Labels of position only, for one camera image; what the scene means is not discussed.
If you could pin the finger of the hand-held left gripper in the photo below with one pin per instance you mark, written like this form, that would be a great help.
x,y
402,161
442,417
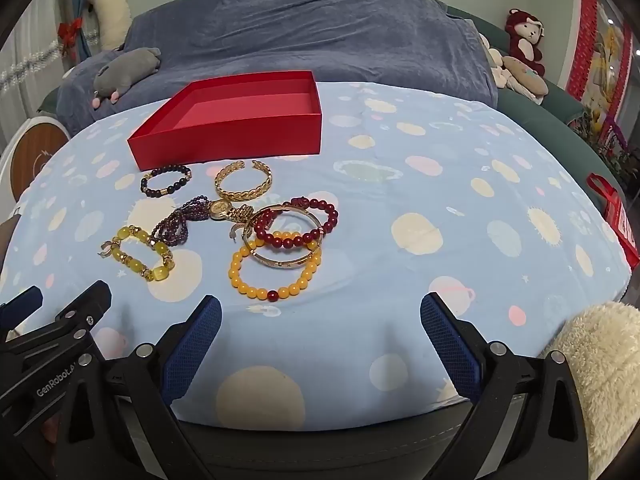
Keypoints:
x,y
20,305
95,300

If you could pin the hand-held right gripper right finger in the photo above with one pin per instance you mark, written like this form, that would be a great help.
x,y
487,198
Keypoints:
x,y
450,347

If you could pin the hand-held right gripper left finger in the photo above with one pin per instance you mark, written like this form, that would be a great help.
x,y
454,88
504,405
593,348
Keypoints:
x,y
192,347

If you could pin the thin rose gold bangle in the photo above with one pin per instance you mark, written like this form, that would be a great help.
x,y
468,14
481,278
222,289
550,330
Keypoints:
x,y
280,264

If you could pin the gold wrist watch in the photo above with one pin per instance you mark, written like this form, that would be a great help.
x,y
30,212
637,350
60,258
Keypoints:
x,y
220,207

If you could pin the gold braided cuff bangle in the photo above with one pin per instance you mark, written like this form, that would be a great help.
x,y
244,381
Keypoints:
x,y
235,195

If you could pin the red cardboard box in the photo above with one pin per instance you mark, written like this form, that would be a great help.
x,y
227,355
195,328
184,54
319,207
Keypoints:
x,y
225,135

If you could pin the round white wooden-top device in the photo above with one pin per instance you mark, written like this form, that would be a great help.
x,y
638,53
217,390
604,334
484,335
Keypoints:
x,y
35,160

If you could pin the cream fluffy blanket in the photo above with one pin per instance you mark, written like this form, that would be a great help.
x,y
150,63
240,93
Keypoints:
x,y
600,360

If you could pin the red bag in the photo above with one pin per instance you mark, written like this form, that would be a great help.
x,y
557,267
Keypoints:
x,y
622,230

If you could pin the grey plush mouse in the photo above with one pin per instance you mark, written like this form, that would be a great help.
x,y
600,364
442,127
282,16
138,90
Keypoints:
x,y
125,70

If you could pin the green sofa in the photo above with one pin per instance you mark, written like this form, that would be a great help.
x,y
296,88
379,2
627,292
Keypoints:
x,y
540,125

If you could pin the silver tinsel garland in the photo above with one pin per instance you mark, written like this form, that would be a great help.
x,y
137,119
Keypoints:
x,y
30,62

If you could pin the white curtain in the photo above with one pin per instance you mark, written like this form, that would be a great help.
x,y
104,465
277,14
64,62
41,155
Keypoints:
x,y
25,50

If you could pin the flowering plant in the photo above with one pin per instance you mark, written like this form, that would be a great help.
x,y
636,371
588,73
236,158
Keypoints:
x,y
600,135

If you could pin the red ribbon bow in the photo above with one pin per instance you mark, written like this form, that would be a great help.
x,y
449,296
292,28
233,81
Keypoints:
x,y
70,30

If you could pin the white plush toy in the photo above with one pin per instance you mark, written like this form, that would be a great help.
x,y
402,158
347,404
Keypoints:
x,y
497,75

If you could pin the cookie-shaped plush pillow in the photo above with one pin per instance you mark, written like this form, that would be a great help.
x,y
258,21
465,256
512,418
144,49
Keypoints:
x,y
525,72

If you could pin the white plush cow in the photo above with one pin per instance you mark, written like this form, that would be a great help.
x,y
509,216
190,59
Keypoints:
x,y
112,15

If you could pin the blue-grey blanket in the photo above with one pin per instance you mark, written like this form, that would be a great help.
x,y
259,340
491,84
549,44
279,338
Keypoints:
x,y
300,35

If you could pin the red monkey plush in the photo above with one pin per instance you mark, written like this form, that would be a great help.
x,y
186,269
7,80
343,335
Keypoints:
x,y
522,25

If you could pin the red wall decoration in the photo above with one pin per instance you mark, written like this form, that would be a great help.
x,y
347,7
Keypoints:
x,y
600,60

